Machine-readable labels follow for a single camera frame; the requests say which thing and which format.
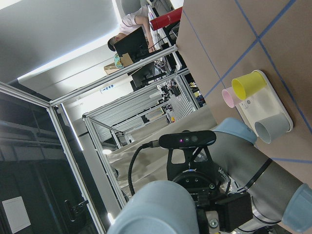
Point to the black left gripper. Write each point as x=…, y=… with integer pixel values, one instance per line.
x=216, y=211

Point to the grey plastic cup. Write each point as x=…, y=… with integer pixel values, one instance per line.
x=272, y=127

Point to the pink plastic cup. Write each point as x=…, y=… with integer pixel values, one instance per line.
x=230, y=97

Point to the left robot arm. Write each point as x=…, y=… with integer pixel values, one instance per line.
x=277, y=195

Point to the yellow plastic cup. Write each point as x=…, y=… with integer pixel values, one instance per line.
x=247, y=85

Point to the cream plastic tray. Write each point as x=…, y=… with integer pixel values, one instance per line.
x=263, y=104

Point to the red cylinder bottle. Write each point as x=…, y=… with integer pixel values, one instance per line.
x=167, y=19

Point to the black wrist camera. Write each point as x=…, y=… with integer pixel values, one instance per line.
x=187, y=139

